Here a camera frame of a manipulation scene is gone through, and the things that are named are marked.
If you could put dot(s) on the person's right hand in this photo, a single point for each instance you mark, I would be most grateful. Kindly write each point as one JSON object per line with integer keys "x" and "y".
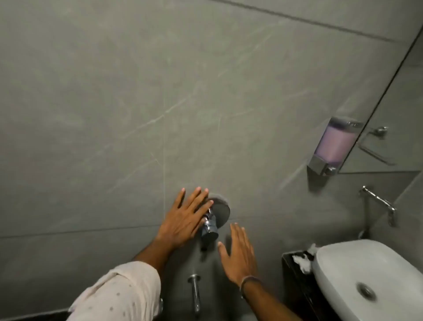
{"x": 241, "y": 261}

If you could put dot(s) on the person's left hand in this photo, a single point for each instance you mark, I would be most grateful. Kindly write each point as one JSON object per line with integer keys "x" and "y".
{"x": 180, "y": 223}

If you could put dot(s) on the person's left little finger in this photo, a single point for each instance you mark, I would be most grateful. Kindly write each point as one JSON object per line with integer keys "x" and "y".
{"x": 178, "y": 200}

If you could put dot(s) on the person's right thumb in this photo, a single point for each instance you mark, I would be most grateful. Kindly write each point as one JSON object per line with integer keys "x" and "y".
{"x": 223, "y": 253}

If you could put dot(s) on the person's left middle finger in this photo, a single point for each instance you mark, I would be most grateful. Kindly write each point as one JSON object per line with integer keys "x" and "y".
{"x": 202, "y": 200}

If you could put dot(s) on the person's left forearm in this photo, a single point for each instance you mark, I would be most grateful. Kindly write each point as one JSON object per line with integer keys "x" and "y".
{"x": 153, "y": 251}

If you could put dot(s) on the person's right forearm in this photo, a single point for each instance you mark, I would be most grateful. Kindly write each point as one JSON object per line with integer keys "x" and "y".
{"x": 267, "y": 302}

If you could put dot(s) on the crumpled white tissue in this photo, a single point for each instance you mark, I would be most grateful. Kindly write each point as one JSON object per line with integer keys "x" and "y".
{"x": 305, "y": 259}

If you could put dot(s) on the dark counter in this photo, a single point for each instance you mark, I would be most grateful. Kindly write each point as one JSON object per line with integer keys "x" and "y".
{"x": 299, "y": 291}

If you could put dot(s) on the white dotted shirt sleeve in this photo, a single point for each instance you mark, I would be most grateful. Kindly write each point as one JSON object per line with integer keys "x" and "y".
{"x": 119, "y": 292}

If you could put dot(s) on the pink liquid soap dispenser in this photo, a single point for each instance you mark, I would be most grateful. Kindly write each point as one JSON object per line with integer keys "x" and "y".
{"x": 333, "y": 144}

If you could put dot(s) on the chrome basin drain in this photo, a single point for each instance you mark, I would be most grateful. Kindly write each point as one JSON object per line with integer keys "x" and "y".
{"x": 366, "y": 291}

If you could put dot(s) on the chrome basin tap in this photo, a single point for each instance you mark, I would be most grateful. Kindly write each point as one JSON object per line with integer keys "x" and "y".
{"x": 380, "y": 200}

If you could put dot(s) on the white ceramic wash basin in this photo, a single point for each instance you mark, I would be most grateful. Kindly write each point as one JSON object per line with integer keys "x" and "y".
{"x": 390, "y": 264}

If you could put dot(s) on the chrome wall valve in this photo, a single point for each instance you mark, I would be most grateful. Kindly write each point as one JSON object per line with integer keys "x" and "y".
{"x": 216, "y": 215}

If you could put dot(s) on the chrome wall spout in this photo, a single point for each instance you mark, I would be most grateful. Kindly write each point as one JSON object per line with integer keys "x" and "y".
{"x": 195, "y": 292}

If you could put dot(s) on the wall mirror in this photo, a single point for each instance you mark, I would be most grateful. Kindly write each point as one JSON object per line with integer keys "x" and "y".
{"x": 393, "y": 109}

